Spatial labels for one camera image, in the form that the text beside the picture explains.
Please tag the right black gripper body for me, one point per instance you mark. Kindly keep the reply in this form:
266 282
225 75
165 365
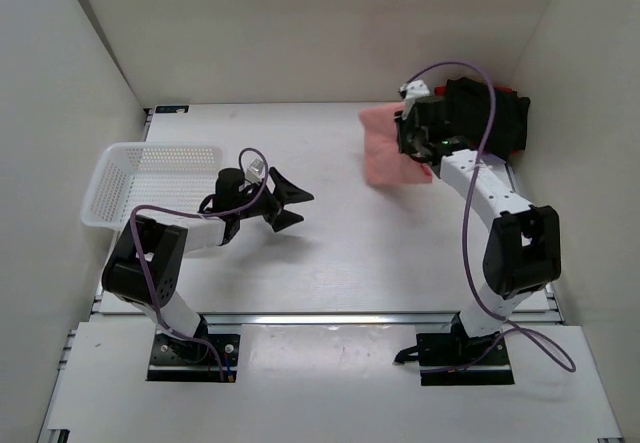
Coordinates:
410 137

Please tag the red folded t shirt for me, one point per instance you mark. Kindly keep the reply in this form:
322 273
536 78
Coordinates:
441 90

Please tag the pink t shirt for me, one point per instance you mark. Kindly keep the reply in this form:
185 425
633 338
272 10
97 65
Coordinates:
384 164

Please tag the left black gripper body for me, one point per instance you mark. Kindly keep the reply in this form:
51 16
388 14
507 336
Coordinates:
266 204

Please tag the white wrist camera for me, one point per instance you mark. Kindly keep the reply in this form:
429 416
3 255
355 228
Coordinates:
410 92
255 168

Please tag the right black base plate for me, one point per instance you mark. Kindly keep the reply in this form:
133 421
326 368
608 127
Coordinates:
452 358

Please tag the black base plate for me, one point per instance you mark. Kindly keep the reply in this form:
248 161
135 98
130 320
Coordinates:
452 358
177 361

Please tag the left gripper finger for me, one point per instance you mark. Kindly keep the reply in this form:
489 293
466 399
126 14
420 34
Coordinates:
284 192
284 220

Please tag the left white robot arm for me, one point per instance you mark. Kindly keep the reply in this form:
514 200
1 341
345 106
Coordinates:
143 269

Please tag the white plastic basket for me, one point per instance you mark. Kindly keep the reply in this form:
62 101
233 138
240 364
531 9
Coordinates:
172 175

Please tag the black folded t shirt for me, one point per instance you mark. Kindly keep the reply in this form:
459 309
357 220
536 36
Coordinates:
468 106

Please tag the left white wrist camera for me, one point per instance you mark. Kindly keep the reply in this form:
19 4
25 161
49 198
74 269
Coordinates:
255 168

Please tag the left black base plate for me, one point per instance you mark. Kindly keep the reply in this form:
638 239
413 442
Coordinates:
177 361

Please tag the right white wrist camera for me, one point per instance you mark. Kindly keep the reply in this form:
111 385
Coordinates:
410 92

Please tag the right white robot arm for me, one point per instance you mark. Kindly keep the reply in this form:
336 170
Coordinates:
523 252

